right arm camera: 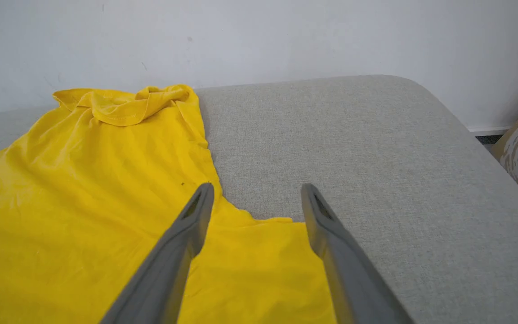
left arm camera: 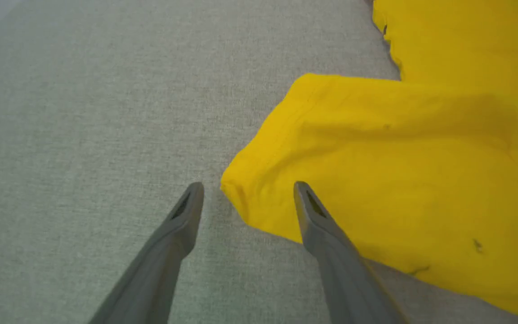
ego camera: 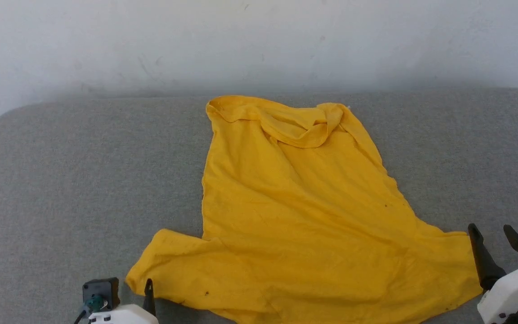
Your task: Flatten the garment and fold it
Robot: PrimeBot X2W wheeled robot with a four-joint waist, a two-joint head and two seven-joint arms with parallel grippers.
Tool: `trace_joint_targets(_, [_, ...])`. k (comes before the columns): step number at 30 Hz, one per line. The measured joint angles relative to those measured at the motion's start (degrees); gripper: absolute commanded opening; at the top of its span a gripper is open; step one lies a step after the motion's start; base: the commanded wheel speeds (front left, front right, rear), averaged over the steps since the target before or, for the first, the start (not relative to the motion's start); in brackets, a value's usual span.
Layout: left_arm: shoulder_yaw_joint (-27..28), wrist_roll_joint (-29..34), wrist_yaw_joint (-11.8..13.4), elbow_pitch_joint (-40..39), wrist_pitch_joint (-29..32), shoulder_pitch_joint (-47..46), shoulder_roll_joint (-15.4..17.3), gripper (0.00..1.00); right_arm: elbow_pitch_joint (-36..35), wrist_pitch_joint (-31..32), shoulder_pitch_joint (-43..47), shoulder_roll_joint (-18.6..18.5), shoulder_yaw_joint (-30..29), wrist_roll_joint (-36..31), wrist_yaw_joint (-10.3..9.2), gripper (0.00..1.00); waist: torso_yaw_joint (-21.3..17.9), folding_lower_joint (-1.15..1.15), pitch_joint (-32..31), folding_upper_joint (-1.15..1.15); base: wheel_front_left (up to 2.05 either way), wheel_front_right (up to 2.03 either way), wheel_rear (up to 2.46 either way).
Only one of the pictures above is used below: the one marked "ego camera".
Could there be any grey fabric sofa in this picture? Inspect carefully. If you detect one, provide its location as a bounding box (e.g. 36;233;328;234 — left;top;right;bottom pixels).
0;88;518;324

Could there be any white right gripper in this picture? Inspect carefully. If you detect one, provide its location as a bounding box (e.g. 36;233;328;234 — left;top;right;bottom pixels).
467;223;518;324

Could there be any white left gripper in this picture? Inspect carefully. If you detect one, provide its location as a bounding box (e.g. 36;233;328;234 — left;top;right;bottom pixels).
89;279;160;324

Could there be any yellow t-shirt with white print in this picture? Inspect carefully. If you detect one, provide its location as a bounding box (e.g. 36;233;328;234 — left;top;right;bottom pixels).
125;95;485;324

